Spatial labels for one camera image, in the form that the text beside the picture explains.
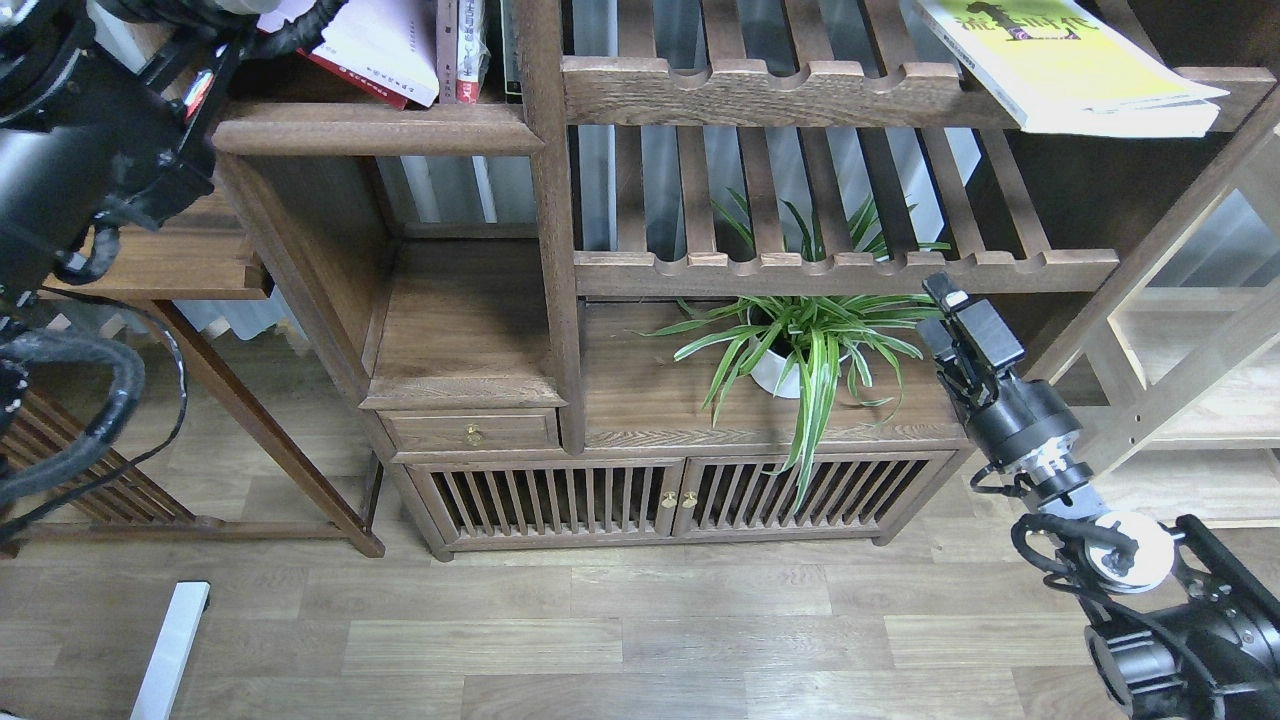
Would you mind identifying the yellow green book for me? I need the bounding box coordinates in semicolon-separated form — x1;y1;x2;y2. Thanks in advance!
915;1;1225;138

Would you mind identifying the potted spider plant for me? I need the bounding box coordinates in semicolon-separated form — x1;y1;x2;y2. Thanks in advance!
640;188;1009;511

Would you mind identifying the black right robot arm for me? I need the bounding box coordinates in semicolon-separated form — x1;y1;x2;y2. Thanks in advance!
918;273;1279;719

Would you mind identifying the dark wooden bookshelf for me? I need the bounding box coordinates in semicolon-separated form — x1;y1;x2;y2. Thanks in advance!
212;1;1277;560

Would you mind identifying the maroon upright book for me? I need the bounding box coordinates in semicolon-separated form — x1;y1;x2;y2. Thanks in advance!
435;0;460;105

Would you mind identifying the red white upright book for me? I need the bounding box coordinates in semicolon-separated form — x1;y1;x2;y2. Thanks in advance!
454;0;490;105

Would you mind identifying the dark upright book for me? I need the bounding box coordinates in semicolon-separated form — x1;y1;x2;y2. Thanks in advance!
499;0;524;104

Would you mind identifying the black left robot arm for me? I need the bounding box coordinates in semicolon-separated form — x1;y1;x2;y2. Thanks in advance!
1;1;340;502

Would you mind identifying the white table leg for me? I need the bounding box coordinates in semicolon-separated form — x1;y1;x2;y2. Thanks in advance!
129;582;211;719

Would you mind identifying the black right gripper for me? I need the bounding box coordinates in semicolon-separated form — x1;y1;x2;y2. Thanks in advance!
916;273;1082;477

